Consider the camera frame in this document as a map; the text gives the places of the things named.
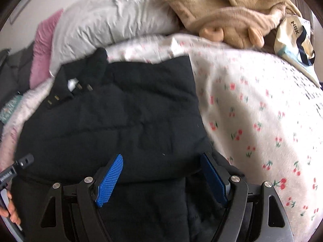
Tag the left hand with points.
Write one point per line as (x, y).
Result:
(11, 211)

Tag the dark grey office chair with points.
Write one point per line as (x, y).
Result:
(15, 73)

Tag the cream navy tote bag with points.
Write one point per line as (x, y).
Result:
(292, 43)

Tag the tan fleece robe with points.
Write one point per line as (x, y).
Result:
(241, 24)

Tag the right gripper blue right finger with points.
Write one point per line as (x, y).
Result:
(217, 178)

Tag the pink pillow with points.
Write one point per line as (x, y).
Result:
(42, 50)

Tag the grey white pillow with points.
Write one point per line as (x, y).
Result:
(90, 24)

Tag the white cherry print bedsheet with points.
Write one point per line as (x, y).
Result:
(262, 114)

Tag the black quilted jacket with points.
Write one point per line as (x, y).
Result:
(149, 114)

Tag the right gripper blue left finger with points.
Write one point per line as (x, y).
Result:
(106, 179)

